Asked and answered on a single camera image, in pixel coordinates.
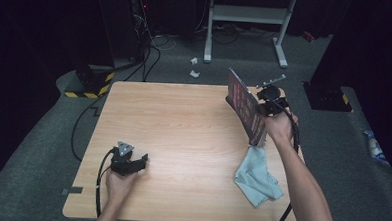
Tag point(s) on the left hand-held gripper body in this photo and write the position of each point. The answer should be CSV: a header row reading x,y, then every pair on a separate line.
x,y
121,164

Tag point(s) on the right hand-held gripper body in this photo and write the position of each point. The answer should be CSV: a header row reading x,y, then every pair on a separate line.
x,y
273,100

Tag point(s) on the red cover magazine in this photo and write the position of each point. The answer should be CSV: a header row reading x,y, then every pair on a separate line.
x,y
245,107

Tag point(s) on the light blue cloth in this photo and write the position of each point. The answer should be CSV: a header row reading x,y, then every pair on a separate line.
x,y
257,180

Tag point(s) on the person's left hand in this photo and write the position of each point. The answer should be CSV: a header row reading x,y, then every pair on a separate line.
x,y
120,187

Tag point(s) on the person's right hand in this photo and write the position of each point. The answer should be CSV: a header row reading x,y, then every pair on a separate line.
x,y
280,127

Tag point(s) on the grey tape strip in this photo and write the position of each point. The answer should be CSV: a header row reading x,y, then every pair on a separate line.
x,y
72,190

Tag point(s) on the small red object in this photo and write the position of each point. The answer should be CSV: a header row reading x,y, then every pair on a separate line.
x,y
308,36

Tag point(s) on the crumpled white paper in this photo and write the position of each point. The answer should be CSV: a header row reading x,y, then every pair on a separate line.
x,y
194,73
193,60

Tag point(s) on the black yellow striped stand base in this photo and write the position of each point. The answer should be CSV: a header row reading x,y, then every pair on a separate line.
x,y
88,85

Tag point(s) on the white metal stand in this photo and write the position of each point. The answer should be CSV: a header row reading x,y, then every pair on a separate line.
x,y
248,14

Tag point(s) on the white blue plastic packet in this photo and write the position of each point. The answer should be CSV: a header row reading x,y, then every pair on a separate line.
x,y
374,148

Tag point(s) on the dark curtain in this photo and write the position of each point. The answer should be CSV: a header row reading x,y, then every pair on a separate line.
x,y
380,48
19,49

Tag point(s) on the dark equipment rack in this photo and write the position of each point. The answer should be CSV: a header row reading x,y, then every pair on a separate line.
x,y
121,20

